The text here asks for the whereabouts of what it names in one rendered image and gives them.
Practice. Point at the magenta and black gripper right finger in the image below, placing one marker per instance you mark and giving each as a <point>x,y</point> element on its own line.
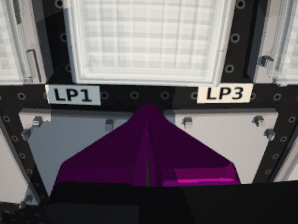
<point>182,160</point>

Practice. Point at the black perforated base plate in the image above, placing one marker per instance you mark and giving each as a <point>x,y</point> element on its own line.
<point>128,98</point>

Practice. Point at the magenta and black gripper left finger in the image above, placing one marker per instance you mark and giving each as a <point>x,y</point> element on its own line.
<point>114,158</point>

